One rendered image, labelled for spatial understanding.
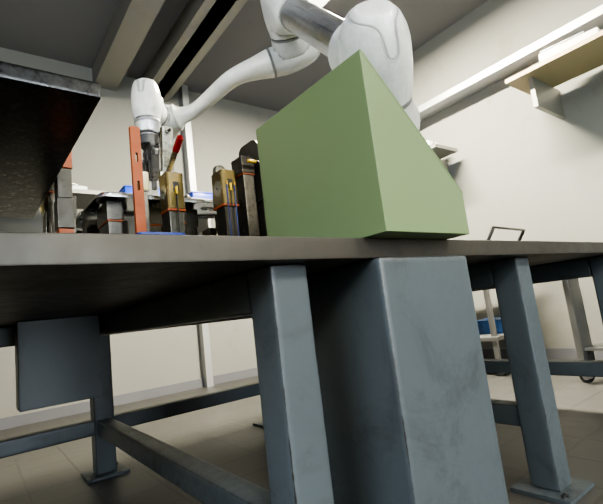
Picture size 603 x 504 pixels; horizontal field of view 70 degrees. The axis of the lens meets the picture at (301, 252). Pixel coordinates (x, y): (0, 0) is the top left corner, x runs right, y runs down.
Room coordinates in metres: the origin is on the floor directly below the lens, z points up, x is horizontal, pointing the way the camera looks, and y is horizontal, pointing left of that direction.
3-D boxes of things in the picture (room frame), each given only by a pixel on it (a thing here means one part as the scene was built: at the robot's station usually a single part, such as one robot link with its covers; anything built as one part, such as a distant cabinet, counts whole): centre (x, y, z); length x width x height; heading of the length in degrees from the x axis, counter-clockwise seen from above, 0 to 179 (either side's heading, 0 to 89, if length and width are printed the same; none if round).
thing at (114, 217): (1.35, 0.60, 0.84); 0.12 x 0.05 x 0.29; 39
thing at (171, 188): (1.30, 0.37, 0.87); 0.10 x 0.07 x 0.35; 39
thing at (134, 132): (1.25, 0.47, 0.95); 0.03 x 0.01 x 0.50; 129
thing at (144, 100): (1.45, 0.49, 1.39); 0.13 x 0.11 x 0.16; 0
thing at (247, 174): (1.42, 0.16, 0.91); 0.07 x 0.05 x 0.42; 39
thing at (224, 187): (1.39, 0.22, 0.88); 0.11 x 0.07 x 0.37; 39
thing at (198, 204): (1.75, 0.12, 1.00); 1.38 x 0.22 x 0.02; 129
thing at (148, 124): (1.44, 0.49, 1.28); 0.09 x 0.09 x 0.06
